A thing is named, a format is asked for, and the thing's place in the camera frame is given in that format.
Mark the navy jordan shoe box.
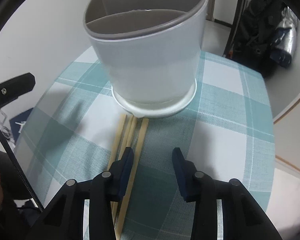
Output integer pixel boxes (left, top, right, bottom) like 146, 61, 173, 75
9, 108, 33, 142

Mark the teal plaid tablecloth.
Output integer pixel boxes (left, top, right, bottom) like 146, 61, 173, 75
14, 48, 275, 239

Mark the white grey utensil holder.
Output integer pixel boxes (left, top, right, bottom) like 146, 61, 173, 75
83, 0, 209, 118

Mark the black hanging jacket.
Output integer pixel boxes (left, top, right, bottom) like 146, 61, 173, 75
232, 0, 287, 78

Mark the silver folded umbrella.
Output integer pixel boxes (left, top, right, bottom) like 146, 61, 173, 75
270, 7, 298, 68

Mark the black floor stand frame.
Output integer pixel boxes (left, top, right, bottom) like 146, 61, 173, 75
223, 0, 247, 57

